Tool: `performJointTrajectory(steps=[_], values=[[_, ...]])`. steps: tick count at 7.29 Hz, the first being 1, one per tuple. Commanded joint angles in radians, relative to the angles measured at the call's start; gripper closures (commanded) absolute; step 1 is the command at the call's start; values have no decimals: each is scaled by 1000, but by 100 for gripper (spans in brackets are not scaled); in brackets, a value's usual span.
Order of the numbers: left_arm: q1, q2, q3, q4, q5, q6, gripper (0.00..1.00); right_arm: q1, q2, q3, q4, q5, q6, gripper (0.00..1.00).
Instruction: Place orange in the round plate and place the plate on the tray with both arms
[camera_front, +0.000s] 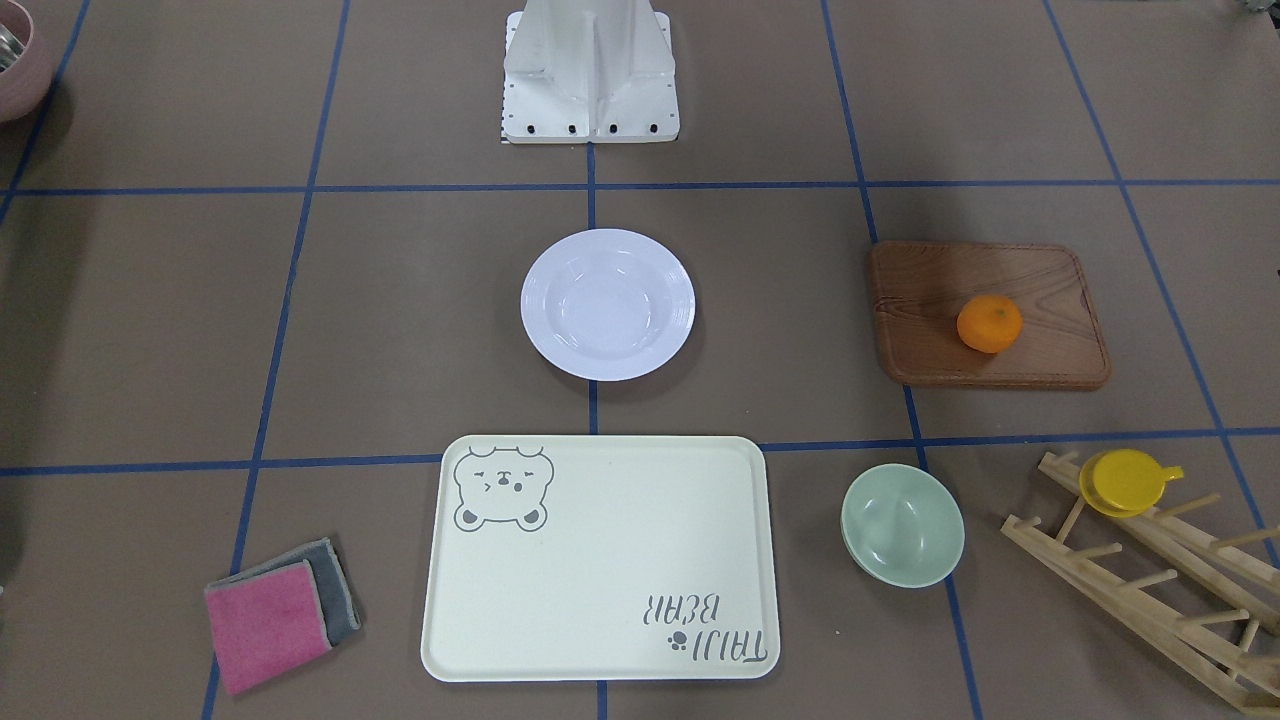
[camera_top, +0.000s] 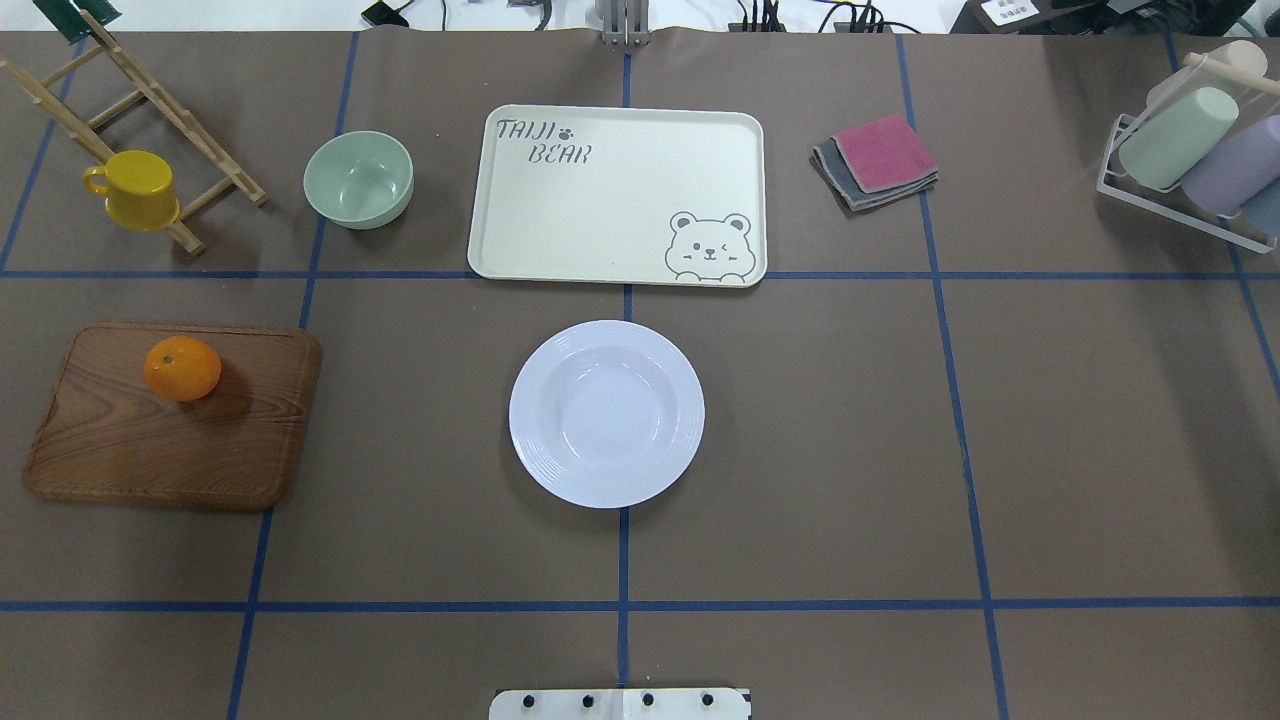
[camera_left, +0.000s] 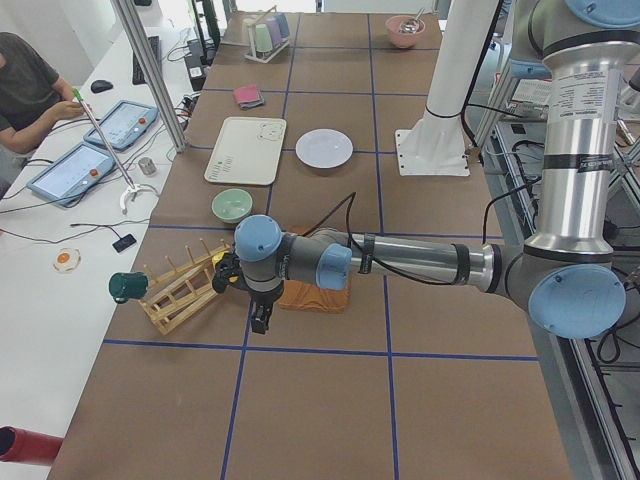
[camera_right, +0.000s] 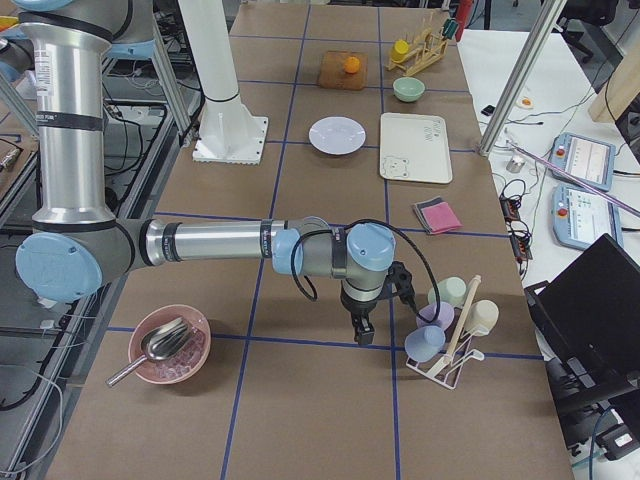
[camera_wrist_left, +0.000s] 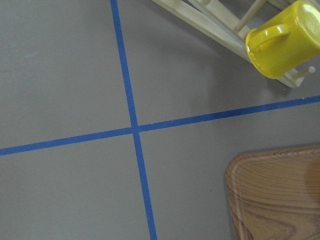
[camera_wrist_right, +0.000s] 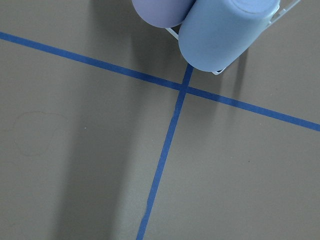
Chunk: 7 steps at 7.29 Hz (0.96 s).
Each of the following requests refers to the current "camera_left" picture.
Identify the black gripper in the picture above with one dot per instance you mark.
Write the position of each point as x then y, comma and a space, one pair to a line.
263, 298

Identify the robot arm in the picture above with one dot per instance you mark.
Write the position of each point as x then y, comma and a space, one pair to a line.
561, 276

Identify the cream bear tray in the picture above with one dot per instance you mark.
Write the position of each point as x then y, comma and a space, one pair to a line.
247, 151

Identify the wooden cutting board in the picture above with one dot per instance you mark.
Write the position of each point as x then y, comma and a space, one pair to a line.
301, 293

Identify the yellow mug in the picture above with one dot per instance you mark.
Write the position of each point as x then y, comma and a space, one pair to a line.
217, 258

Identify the wooden dish rack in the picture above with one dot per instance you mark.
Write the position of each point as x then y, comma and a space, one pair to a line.
181, 290

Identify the green bowl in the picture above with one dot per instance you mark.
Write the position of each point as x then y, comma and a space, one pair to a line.
232, 205

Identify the dark green mug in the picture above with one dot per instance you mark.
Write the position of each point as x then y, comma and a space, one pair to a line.
126, 286

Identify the small black device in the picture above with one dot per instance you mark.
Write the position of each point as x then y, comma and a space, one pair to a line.
124, 243

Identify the reacher grabber stick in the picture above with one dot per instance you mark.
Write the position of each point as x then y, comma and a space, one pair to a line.
132, 188

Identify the white plate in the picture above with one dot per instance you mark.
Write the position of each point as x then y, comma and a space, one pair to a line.
324, 148

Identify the metal cylinder weight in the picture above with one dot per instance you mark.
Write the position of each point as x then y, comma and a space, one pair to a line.
147, 166

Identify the fried egg toy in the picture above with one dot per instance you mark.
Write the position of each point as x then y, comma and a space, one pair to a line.
67, 260

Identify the pink and grey cloths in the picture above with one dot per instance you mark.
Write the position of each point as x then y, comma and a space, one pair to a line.
248, 97

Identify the near blue teach pendant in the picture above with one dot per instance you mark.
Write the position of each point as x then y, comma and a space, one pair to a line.
72, 175

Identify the blue teach pendant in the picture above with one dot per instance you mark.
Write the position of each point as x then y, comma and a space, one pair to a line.
126, 122
72, 175

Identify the far blue teach pendant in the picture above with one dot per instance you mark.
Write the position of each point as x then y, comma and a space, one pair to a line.
126, 122

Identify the red cylinder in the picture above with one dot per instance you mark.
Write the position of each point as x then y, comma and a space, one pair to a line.
28, 447

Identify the green cup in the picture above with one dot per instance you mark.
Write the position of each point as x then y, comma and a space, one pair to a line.
262, 40

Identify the black computer mouse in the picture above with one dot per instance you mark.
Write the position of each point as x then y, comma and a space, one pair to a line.
99, 86

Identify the purple cup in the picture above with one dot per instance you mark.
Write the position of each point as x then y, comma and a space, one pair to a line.
274, 30

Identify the white cup rack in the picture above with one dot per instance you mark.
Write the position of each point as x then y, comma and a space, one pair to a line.
249, 28

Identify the blue cup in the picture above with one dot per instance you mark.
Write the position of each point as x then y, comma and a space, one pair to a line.
282, 24

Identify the pink bowl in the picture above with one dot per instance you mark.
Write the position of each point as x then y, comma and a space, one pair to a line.
400, 40

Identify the seated person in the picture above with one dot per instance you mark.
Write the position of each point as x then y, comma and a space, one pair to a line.
34, 96

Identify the metal scoop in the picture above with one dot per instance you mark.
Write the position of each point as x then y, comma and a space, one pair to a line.
412, 24

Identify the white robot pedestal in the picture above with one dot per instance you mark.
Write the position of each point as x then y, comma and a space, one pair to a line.
435, 146

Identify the aluminium frame post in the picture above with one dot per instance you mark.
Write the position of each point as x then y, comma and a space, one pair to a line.
136, 34

